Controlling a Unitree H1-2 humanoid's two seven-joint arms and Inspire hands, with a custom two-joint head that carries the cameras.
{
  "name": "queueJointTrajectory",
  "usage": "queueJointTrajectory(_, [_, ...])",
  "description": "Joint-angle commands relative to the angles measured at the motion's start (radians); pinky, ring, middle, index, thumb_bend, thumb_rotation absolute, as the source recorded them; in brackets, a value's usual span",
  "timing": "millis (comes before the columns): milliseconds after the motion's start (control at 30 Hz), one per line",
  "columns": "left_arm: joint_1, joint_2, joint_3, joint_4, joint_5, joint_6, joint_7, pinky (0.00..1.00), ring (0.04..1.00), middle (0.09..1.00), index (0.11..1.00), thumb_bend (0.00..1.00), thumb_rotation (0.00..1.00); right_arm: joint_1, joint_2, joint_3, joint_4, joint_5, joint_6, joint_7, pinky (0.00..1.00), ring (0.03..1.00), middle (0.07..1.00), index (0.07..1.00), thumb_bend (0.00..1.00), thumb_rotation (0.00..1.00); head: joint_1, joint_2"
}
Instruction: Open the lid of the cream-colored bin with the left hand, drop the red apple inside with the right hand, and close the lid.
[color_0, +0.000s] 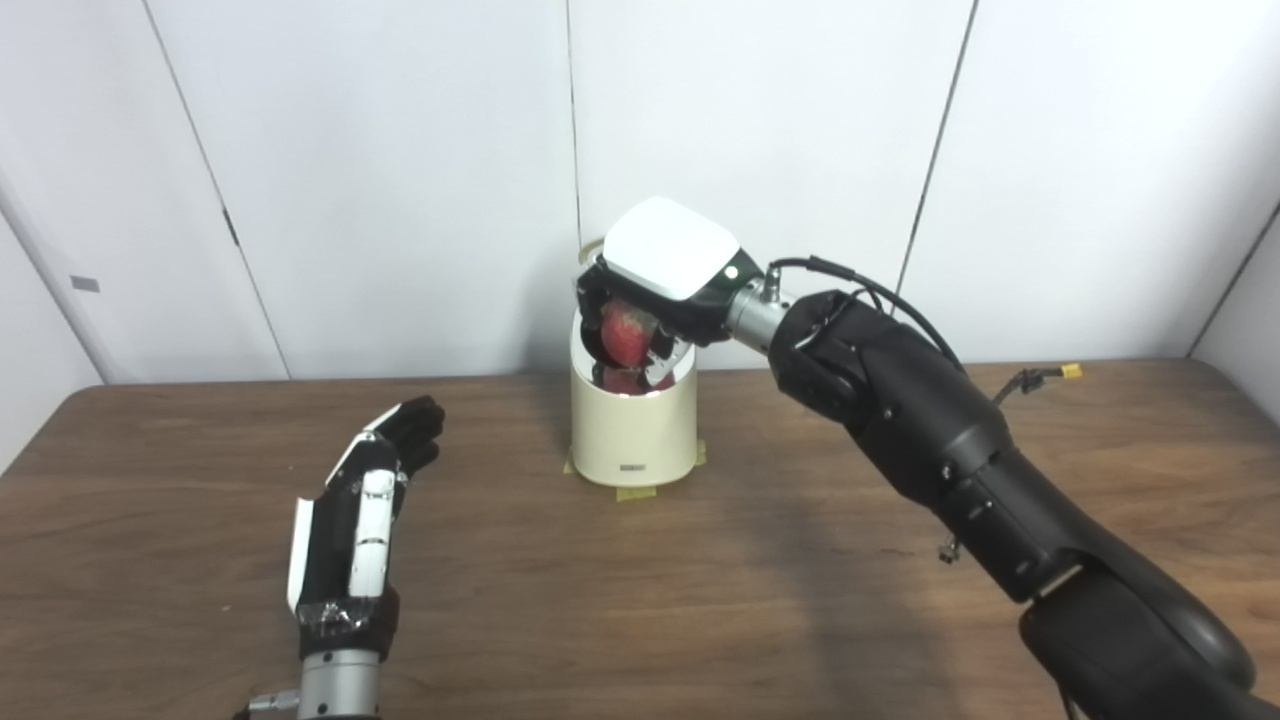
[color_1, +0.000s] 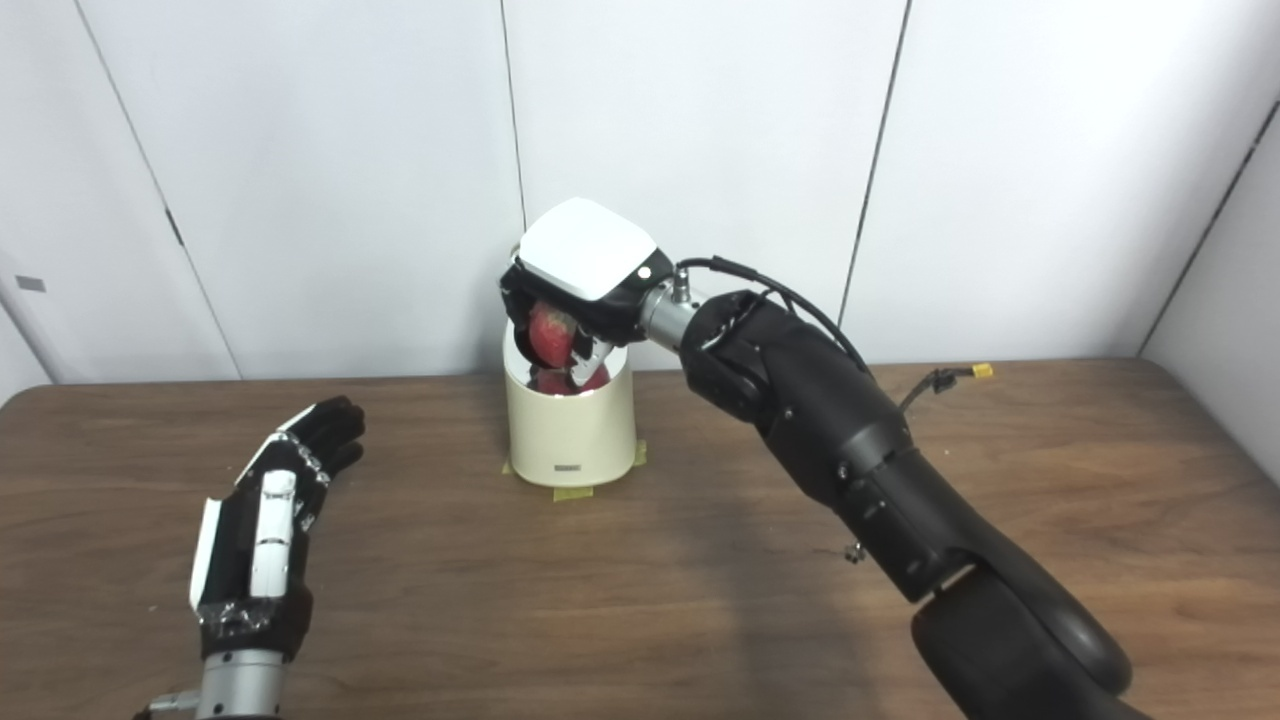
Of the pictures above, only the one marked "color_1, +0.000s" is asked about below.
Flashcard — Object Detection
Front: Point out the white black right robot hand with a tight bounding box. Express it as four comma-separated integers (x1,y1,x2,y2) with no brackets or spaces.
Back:
499,197,676,386

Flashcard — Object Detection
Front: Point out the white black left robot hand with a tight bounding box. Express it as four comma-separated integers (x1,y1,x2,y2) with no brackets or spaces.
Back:
189,396,366,663

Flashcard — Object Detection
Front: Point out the red apple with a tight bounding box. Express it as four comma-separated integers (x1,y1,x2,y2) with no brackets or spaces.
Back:
528,303,583,369

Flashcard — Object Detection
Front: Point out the cream-colored bin body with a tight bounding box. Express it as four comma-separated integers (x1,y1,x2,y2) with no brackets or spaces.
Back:
503,320,638,489

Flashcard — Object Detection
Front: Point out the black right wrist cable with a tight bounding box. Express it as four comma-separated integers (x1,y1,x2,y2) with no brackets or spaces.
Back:
675,257,871,376

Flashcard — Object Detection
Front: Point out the black cable yellow connector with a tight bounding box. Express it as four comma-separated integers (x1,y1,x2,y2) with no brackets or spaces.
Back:
898,363,995,413

